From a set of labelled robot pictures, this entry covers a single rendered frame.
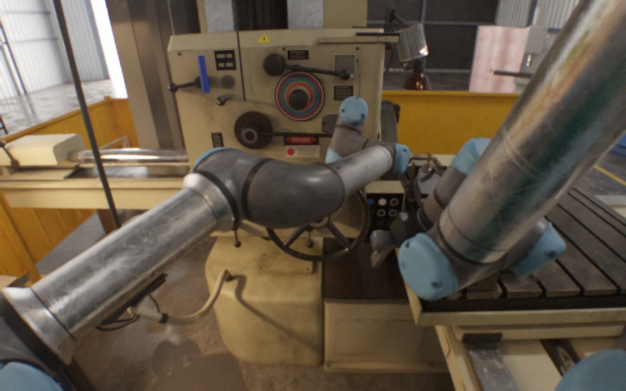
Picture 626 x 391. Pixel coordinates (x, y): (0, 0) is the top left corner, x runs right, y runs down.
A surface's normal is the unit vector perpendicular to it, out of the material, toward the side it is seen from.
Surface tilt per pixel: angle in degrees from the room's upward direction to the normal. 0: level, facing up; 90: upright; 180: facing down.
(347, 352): 90
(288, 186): 49
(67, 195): 90
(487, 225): 99
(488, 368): 0
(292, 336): 90
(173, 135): 90
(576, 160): 108
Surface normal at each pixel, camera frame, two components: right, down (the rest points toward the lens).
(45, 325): 0.89, -0.45
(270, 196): -0.03, 0.04
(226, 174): 0.35, -0.59
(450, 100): -0.04, 0.48
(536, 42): -0.62, 0.39
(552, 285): -0.02, -0.88
